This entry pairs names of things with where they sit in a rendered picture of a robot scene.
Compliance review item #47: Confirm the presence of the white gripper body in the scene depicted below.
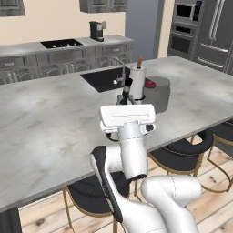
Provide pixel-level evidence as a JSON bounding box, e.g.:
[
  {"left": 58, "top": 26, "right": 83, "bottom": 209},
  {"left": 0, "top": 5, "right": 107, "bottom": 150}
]
[{"left": 98, "top": 104, "right": 157, "bottom": 128}]

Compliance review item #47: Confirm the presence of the grey round jar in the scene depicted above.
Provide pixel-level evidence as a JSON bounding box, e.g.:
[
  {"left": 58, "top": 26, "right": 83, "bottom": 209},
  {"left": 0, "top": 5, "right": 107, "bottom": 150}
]
[{"left": 142, "top": 76, "right": 172, "bottom": 115}]

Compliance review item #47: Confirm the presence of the black soap dispenser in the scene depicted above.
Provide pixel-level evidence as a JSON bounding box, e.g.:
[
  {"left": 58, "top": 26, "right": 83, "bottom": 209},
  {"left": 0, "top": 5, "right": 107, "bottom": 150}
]
[{"left": 116, "top": 77, "right": 137, "bottom": 106}]

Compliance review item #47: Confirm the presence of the white paper towel roll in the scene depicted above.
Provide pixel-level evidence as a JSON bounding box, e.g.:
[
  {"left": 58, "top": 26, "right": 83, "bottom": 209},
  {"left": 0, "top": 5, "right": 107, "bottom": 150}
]
[{"left": 128, "top": 56, "right": 147, "bottom": 103}]

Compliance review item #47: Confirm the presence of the small red round object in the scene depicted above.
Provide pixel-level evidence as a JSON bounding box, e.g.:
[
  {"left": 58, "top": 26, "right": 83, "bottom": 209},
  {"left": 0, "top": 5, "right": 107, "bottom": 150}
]
[{"left": 144, "top": 78, "right": 157, "bottom": 89}]

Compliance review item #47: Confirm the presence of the black sink basin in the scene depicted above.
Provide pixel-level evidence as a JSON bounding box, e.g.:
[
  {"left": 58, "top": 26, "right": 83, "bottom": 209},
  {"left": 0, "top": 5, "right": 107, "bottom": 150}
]
[{"left": 80, "top": 66, "right": 132, "bottom": 94}]

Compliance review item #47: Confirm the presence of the grey metal tap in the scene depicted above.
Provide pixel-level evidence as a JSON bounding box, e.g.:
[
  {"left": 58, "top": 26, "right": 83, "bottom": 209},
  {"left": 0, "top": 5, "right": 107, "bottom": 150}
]
[{"left": 112, "top": 56, "right": 127, "bottom": 86}]

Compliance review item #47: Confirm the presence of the black chair with gold legs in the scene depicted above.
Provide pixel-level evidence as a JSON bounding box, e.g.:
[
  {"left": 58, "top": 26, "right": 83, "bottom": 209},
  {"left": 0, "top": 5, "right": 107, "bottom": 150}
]
[
  {"left": 61, "top": 170, "right": 138, "bottom": 233},
  {"left": 147, "top": 129, "right": 215, "bottom": 202},
  {"left": 207, "top": 118, "right": 233, "bottom": 194}
]

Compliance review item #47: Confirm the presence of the grey base cupboard run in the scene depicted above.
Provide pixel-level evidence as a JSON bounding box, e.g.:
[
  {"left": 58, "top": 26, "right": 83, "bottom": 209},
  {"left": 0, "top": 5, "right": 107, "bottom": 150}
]
[{"left": 0, "top": 41, "right": 135, "bottom": 86}]

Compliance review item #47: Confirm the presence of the black coffee machine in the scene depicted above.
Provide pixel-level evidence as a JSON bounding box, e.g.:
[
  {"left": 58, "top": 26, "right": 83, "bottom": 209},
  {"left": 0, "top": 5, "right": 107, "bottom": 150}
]
[{"left": 88, "top": 20, "right": 106, "bottom": 43}]

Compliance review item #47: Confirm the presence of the black hob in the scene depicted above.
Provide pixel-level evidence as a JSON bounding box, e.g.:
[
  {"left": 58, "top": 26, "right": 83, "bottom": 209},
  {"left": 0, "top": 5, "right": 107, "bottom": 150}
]
[{"left": 39, "top": 38, "right": 84, "bottom": 50}]

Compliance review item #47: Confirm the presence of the dark built-in microwave oven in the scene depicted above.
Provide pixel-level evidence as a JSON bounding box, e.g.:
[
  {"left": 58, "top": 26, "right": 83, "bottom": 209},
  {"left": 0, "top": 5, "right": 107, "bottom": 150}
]
[{"left": 172, "top": 0, "right": 204, "bottom": 27}]

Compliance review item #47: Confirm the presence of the dark grey fridge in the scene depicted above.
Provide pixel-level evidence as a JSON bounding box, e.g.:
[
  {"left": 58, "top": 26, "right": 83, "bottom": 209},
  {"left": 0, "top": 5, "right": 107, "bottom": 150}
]
[{"left": 193, "top": 0, "right": 233, "bottom": 76}]

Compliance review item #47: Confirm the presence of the grey wall cupboard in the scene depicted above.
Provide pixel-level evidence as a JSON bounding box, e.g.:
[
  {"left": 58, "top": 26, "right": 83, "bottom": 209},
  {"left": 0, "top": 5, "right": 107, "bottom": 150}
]
[
  {"left": 78, "top": 0, "right": 128, "bottom": 14},
  {"left": 0, "top": 0, "right": 26, "bottom": 17}
]

